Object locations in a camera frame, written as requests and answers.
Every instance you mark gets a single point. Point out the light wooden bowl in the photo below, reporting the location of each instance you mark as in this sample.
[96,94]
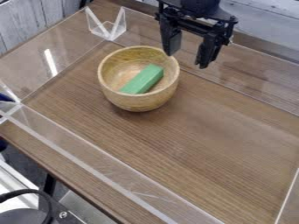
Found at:
[121,65]

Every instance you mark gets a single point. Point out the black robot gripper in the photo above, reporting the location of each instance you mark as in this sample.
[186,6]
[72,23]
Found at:
[199,16]

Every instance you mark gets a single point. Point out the green rectangular block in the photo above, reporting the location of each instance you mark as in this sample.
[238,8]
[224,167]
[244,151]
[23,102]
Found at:
[144,80]

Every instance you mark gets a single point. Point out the clear acrylic corner bracket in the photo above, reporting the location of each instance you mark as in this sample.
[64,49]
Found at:
[107,30]

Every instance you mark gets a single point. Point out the black table leg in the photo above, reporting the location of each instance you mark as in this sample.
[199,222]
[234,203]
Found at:
[49,184]

